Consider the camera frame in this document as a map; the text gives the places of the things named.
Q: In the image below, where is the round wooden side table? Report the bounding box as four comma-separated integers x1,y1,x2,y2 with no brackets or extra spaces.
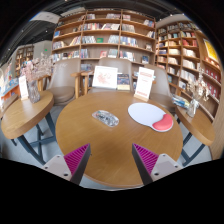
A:
175,105,216,167
0,90,56,166

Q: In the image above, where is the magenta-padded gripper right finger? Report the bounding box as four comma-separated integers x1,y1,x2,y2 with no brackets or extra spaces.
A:
131,143,184,186

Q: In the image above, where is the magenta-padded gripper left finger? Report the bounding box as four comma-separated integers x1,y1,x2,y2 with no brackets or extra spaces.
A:
41,143,92,186

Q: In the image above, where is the distant wooden shelf unit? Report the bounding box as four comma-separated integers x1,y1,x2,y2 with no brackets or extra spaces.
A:
14,44,35,76

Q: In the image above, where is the beige armchair with wooden arms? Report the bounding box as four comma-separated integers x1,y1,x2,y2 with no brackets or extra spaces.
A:
80,57,138,94
46,58,84,106
143,63,177,113

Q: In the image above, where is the glass vase with dried flowers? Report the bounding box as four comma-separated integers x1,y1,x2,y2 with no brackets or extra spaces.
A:
185,69,211,118

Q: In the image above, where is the white sign on wooden base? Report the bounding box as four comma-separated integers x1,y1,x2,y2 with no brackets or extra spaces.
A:
133,66,155,103

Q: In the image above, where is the white mouse pad, red wrist rest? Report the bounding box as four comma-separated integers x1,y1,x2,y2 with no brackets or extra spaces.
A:
127,102,174,133

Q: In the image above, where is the white framed picture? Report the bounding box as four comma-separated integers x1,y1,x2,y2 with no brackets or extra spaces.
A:
91,65,119,90

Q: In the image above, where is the dark cover book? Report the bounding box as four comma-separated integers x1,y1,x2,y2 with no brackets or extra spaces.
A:
116,73,131,91

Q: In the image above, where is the yellow poster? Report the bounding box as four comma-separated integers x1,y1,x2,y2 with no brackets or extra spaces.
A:
203,38,220,64

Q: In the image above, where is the stack of colourful books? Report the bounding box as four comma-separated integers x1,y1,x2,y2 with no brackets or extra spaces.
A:
171,94,191,110

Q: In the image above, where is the small white card sign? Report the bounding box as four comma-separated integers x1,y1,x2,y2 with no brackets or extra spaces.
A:
18,75,30,101

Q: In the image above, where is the white ceiling light panel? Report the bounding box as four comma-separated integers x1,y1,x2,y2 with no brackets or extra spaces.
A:
29,11,62,25

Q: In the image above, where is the glass vase with pink flowers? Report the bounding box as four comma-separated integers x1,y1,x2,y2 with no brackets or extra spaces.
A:
20,53,54,104

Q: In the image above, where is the wide wooden bookshelf unit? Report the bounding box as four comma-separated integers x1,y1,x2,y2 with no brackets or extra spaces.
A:
50,9,157,73

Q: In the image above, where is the transparent computer mouse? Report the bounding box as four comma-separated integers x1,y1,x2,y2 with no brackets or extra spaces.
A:
91,109,120,128

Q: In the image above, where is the curved wooden bookshelf unit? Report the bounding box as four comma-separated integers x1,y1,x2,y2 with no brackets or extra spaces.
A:
155,20,223,121

